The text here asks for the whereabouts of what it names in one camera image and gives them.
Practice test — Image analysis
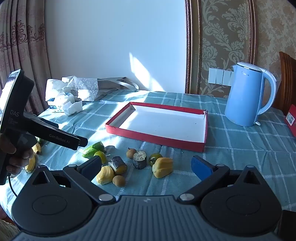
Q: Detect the wooden wall panel frame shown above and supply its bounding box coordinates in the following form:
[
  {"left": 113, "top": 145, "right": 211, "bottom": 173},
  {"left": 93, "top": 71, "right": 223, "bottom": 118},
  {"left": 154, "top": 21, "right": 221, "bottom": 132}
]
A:
[{"left": 184, "top": 0, "right": 257, "bottom": 94}]

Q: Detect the beige patterned curtain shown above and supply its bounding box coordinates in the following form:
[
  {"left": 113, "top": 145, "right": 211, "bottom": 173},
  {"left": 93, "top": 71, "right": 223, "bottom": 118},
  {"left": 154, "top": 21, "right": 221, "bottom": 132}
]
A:
[{"left": 0, "top": 0, "right": 52, "bottom": 116}]

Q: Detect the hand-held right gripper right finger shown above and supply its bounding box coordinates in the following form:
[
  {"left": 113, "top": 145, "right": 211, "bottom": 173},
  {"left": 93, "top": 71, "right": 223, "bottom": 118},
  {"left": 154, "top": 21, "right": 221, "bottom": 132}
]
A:
[{"left": 178, "top": 155, "right": 264, "bottom": 206}]

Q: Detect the checked teal tablecloth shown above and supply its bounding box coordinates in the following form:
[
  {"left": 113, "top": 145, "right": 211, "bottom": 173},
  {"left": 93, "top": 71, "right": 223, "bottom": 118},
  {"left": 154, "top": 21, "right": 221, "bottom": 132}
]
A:
[{"left": 0, "top": 89, "right": 296, "bottom": 241}]

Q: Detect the yellow pepper piece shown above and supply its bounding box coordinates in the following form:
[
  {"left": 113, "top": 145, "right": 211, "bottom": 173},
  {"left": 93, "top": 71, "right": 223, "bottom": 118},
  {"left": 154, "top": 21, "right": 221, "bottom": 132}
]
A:
[{"left": 152, "top": 157, "right": 174, "bottom": 178}]

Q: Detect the white tissue pack blue label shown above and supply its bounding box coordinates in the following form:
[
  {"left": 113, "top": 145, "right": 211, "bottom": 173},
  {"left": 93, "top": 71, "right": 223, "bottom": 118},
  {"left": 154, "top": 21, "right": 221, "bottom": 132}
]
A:
[{"left": 45, "top": 79, "right": 77, "bottom": 113}]

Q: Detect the green tomato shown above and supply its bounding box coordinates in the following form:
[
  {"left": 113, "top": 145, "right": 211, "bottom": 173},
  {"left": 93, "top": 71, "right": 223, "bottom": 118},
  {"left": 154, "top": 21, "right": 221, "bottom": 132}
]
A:
[
  {"left": 148, "top": 153, "right": 163, "bottom": 166},
  {"left": 94, "top": 151, "right": 107, "bottom": 164}
]

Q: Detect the black cable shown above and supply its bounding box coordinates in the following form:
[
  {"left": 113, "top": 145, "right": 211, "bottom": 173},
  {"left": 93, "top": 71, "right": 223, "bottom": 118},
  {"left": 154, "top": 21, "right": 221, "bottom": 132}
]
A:
[{"left": 8, "top": 175, "right": 18, "bottom": 197}]

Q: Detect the crumpled white tissue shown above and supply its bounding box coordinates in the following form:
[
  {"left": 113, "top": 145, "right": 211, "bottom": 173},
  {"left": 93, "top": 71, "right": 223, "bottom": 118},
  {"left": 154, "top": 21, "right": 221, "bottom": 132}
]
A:
[{"left": 63, "top": 100, "right": 83, "bottom": 116}]

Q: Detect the light green cucumber piece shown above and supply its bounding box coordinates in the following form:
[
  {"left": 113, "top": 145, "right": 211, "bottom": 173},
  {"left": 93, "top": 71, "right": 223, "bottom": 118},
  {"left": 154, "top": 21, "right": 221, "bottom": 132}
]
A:
[{"left": 83, "top": 142, "right": 105, "bottom": 159}]

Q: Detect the blue electric kettle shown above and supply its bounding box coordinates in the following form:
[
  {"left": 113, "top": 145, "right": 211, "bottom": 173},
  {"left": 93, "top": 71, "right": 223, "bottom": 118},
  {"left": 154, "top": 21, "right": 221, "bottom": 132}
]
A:
[{"left": 224, "top": 62, "right": 277, "bottom": 127}]

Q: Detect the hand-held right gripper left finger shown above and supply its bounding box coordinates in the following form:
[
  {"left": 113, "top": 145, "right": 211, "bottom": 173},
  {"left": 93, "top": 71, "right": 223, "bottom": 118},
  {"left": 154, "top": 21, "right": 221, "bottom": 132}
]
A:
[{"left": 28, "top": 156, "right": 116, "bottom": 206}]

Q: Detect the white patterned bag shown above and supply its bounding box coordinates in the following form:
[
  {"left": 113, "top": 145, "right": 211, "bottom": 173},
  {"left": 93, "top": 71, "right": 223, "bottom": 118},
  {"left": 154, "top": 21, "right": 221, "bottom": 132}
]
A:
[{"left": 62, "top": 76, "right": 99, "bottom": 102}]

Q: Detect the red cardboard tray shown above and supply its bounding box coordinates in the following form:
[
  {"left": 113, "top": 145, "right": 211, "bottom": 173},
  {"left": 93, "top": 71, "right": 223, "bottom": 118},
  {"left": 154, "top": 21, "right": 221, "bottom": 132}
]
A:
[{"left": 105, "top": 101, "right": 208, "bottom": 153}]

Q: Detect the dark eggplant piece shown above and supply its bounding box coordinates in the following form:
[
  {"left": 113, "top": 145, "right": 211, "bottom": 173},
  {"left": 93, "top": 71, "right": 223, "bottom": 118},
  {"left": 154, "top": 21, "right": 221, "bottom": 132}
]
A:
[{"left": 132, "top": 150, "right": 148, "bottom": 169}]

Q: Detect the wooden chair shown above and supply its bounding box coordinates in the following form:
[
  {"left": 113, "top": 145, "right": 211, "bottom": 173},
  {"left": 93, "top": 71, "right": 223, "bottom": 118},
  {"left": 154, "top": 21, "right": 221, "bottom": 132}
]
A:
[{"left": 272, "top": 51, "right": 296, "bottom": 114}]

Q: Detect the grey tote bag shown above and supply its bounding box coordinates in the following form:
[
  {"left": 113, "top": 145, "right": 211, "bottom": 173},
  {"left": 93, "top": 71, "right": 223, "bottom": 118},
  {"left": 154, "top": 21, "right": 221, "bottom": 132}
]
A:
[{"left": 94, "top": 77, "right": 139, "bottom": 101}]

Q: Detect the person's left hand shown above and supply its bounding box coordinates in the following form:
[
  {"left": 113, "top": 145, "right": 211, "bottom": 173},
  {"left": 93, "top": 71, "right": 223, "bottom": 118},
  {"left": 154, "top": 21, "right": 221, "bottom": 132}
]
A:
[{"left": 0, "top": 133, "right": 35, "bottom": 179}]

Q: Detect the white wall switch panel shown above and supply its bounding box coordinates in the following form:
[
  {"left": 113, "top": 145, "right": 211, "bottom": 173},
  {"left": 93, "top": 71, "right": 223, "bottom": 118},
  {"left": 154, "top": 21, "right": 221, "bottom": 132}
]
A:
[{"left": 208, "top": 68, "right": 233, "bottom": 86}]

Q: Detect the yellow jackfruit piece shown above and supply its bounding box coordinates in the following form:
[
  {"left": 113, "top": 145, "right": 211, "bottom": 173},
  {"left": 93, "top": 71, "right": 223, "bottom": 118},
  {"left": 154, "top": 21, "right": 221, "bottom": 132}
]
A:
[{"left": 96, "top": 165, "right": 115, "bottom": 185}]

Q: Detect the red and black box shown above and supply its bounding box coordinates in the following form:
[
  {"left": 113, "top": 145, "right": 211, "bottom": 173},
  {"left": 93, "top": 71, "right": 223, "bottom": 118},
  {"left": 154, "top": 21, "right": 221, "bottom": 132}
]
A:
[{"left": 285, "top": 104, "right": 296, "bottom": 137}]

